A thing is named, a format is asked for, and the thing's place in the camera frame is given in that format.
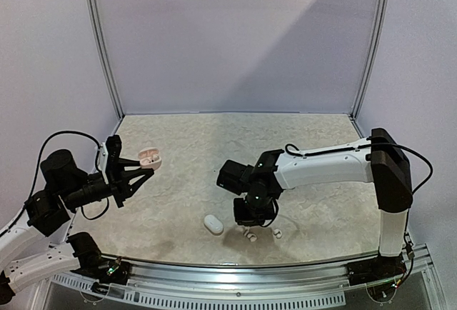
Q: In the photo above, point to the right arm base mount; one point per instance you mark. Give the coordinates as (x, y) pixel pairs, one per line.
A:
(381, 267)

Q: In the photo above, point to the aluminium front rail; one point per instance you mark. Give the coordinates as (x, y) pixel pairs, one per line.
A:
(322, 285)

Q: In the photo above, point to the left aluminium frame post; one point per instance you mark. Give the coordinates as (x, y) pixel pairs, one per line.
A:
(97, 28)

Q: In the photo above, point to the white oval earbud case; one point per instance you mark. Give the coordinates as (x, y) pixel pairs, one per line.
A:
(213, 224)

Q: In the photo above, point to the pink round earbud case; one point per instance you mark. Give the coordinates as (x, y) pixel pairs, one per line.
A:
(149, 158)

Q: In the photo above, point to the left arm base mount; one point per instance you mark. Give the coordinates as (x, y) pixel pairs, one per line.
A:
(93, 265)

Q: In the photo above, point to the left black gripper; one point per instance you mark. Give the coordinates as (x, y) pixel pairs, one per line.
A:
(119, 185)

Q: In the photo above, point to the white stem earbud right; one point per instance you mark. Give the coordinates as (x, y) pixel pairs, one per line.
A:
(277, 233)

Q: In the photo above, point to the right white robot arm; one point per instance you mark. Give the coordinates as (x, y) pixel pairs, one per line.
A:
(376, 160)

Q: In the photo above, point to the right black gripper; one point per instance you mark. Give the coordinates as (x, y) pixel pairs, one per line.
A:
(248, 217)

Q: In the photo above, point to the right aluminium frame post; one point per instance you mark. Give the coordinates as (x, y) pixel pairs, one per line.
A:
(378, 20)

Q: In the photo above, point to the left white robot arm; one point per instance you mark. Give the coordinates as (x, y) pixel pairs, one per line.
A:
(67, 189)

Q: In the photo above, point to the aluminium frame post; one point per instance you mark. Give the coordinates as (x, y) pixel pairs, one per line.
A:
(97, 28)
(378, 20)

